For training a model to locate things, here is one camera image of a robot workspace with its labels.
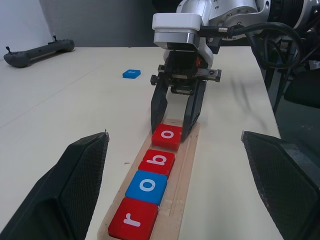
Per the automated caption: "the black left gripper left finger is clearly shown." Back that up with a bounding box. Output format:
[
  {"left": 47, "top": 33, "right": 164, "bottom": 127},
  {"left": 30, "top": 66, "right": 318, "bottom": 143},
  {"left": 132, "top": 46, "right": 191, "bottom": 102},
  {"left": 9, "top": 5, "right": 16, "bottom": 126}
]
[{"left": 0, "top": 131, "right": 110, "bottom": 240}]

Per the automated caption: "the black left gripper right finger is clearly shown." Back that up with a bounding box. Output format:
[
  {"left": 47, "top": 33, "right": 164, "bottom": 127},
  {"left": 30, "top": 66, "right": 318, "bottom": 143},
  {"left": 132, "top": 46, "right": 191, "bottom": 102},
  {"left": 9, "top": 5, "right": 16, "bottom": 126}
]
[{"left": 240, "top": 130, "right": 320, "bottom": 240}]

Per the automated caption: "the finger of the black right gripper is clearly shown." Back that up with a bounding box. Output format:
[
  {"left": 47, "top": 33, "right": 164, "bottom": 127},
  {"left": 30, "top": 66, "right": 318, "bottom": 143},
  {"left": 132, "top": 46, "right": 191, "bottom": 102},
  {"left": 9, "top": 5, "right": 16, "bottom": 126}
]
[
  {"left": 150, "top": 81, "right": 169, "bottom": 135},
  {"left": 179, "top": 79, "right": 208, "bottom": 143}
]

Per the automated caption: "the red letter o block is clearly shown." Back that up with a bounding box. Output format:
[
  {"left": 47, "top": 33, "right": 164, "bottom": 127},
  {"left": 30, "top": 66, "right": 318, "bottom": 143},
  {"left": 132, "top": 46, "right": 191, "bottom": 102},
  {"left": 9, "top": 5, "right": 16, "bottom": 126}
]
[{"left": 151, "top": 123, "right": 184, "bottom": 151}]

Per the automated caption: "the red letter b block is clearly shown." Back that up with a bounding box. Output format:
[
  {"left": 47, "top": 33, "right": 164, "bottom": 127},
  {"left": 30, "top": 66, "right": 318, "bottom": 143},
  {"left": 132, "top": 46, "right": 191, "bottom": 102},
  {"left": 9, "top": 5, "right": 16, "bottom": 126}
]
[{"left": 137, "top": 149, "right": 176, "bottom": 177}]

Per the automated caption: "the blue letter t block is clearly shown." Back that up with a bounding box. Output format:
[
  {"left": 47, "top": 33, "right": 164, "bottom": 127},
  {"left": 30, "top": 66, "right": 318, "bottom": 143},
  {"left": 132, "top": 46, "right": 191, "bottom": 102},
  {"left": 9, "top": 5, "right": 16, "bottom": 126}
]
[{"left": 122, "top": 69, "right": 142, "bottom": 80}]

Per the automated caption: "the long wooden letter tray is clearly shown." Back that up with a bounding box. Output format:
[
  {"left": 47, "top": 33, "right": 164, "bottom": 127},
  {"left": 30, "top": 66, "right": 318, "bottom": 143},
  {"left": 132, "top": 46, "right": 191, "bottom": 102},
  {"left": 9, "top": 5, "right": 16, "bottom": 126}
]
[{"left": 96, "top": 119, "right": 202, "bottom": 240}]

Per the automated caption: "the red letter r block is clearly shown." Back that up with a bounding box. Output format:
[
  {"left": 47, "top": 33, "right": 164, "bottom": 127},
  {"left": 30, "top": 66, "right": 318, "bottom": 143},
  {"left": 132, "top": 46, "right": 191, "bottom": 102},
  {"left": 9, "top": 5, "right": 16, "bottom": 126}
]
[{"left": 107, "top": 197, "right": 159, "bottom": 240}]

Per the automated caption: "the blue letter o block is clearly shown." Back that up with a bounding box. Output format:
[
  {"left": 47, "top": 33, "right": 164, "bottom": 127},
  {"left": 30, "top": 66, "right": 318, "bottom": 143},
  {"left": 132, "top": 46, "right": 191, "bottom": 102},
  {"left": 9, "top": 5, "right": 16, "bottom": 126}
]
[{"left": 124, "top": 170, "right": 168, "bottom": 206}]

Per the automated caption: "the black chair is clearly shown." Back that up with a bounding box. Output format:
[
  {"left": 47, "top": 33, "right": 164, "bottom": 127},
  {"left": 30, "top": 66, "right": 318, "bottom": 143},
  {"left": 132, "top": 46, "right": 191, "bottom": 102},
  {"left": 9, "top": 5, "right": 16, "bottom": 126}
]
[{"left": 259, "top": 32, "right": 320, "bottom": 111}]

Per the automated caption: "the dark grey handheld controller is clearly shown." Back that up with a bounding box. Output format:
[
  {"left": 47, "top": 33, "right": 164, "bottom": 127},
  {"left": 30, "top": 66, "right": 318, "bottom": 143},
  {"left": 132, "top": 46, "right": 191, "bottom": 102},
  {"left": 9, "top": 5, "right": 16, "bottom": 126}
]
[{"left": 3, "top": 34, "right": 75, "bottom": 69}]

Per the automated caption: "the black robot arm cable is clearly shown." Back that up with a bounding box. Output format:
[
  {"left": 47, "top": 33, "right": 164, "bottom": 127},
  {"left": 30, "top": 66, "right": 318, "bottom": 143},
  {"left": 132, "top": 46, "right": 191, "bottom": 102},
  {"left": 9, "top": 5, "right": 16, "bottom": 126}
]
[{"left": 199, "top": 21, "right": 303, "bottom": 70}]

